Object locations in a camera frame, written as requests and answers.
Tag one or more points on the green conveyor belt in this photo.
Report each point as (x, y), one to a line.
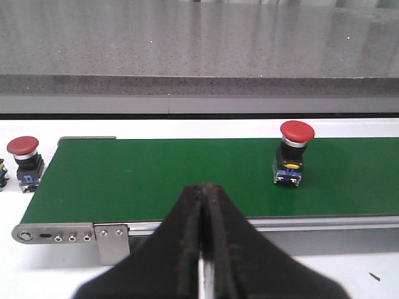
(111, 180)

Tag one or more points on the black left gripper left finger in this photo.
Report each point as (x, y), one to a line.
(165, 265)

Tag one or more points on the grey stone counter shelf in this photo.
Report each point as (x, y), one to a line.
(176, 57)

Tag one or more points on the aluminium conveyor frame rail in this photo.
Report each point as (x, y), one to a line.
(308, 235)

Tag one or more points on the small black screw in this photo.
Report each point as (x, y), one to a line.
(375, 277)

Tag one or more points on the red mushroom push button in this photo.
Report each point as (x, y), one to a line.
(31, 166)
(288, 165)
(3, 175)

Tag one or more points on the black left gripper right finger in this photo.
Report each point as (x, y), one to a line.
(246, 264)

